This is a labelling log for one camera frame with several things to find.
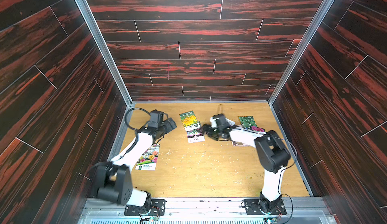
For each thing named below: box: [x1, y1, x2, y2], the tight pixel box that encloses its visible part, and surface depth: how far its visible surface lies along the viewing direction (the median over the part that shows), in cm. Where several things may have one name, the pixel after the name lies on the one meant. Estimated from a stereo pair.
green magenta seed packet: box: [249, 125, 266, 133], surface depth 106 cm
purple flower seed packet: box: [224, 117, 236, 127], surface depth 110 cm
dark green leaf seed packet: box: [238, 115, 258, 130], surface depth 110 cm
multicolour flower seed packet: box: [135, 143, 161, 171], surface depth 92 cm
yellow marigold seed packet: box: [179, 110, 202, 132], surface depth 110 cm
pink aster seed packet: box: [186, 127, 206, 144], surface depth 101 cm
